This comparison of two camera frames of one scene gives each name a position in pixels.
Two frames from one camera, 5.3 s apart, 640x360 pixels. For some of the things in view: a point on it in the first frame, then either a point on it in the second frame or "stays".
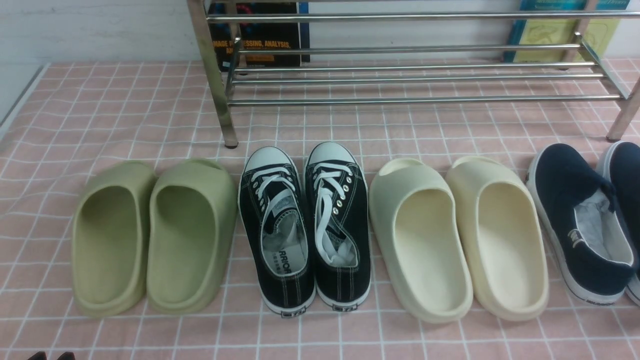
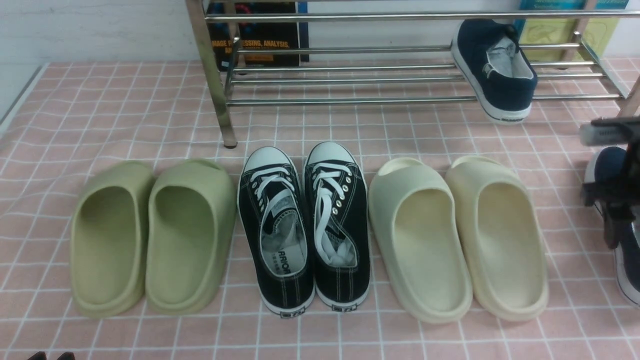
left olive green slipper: [111, 216] stays
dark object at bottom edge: [41, 355] stays
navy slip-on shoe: [576, 203] → [500, 80]
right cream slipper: [502, 236] stays
